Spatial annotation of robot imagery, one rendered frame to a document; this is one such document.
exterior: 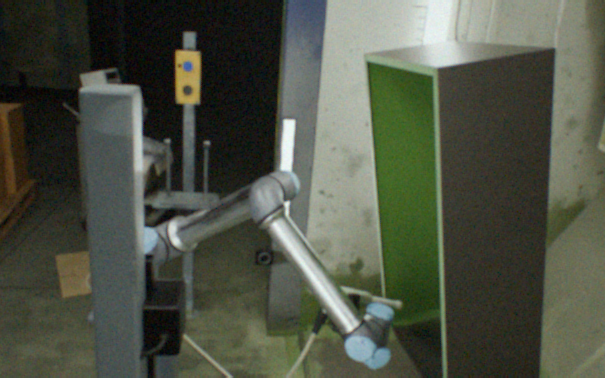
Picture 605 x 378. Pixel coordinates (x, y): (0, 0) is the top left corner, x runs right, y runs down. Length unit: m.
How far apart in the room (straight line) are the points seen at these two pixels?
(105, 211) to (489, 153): 1.18
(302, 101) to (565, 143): 1.43
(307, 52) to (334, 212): 0.84
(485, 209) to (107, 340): 1.21
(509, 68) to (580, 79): 1.49
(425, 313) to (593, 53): 1.56
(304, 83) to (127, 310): 1.98
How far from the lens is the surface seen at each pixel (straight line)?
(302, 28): 2.44
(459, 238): 1.57
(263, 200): 1.57
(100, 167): 0.53
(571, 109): 2.98
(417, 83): 2.03
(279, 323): 2.93
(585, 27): 2.94
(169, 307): 0.61
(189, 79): 2.60
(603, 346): 2.72
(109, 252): 0.56
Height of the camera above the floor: 1.71
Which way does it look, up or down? 18 degrees down
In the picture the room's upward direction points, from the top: 4 degrees clockwise
